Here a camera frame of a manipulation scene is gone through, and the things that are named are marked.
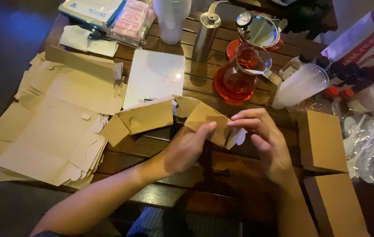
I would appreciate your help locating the person's right hand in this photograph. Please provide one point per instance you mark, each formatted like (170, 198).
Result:
(272, 148)

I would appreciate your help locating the person's left hand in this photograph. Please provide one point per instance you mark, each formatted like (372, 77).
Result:
(183, 151)

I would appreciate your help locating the half-folded brown cardboard box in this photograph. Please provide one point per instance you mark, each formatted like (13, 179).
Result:
(147, 117)

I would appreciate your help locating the assembled brown cardboard box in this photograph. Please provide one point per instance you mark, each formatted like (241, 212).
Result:
(322, 141)
(336, 207)

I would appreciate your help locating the clear plastic lids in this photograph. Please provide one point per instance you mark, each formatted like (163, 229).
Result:
(312, 106)

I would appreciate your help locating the stack of clear plastic cups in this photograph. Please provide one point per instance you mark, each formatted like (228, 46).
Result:
(300, 85)

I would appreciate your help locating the glass carafe with red liquid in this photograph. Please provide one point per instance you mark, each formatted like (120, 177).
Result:
(236, 82)

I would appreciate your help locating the person's striped blue trousers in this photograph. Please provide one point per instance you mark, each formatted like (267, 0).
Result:
(160, 223)

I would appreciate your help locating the white digital kitchen scale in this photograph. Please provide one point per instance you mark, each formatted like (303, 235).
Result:
(154, 77)

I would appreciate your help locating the small clear bottle black cap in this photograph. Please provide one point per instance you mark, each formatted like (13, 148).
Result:
(292, 65)

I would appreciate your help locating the red-capped small bottles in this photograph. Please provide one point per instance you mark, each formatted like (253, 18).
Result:
(338, 93)

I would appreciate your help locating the clear bag of white spoons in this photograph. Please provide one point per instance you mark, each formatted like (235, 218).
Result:
(371, 154)

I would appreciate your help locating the group of dark bottles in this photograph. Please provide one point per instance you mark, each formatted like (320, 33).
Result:
(348, 70)

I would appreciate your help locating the steel hand coffee grinder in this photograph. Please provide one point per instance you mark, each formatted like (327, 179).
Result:
(206, 36)

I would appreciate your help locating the red kettle with thermometer lid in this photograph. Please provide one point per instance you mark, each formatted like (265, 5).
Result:
(259, 31)

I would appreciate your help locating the stack of flat cardboard blanks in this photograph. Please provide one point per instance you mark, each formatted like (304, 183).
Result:
(52, 125)

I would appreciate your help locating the black object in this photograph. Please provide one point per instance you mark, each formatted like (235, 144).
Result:
(308, 14)

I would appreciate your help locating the pink packets in clear wrap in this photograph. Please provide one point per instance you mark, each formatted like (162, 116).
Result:
(131, 21)

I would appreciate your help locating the white carton with red print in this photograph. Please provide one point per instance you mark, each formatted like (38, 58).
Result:
(361, 36)

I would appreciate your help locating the white paper napkin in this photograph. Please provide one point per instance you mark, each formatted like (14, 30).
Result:
(85, 41)

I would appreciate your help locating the blue white paper filter packet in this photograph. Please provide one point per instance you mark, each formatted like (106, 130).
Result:
(91, 11)

